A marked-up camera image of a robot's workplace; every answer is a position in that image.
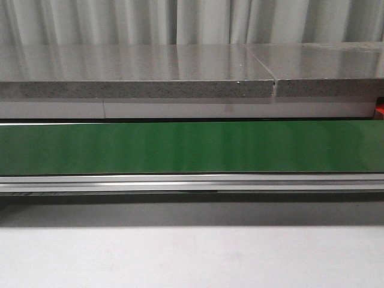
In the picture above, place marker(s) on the grey stone counter slab left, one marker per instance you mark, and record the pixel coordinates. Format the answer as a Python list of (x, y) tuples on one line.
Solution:
[(87, 71)]

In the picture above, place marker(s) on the green conveyor belt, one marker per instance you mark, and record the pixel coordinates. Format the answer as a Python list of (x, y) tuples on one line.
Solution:
[(193, 147)]

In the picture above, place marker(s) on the white cabinet panel under counter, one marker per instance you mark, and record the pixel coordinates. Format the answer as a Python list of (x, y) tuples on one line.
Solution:
[(155, 108)]

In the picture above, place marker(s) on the red plastic tray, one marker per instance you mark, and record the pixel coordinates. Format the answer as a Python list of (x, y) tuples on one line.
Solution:
[(379, 112)]

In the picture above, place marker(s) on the white pleated curtain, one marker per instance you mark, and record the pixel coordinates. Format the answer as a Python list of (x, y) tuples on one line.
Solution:
[(190, 22)]

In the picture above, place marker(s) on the aluminium conveyor side rail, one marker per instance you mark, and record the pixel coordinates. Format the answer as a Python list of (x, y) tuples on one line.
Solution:
[(223, 183)]

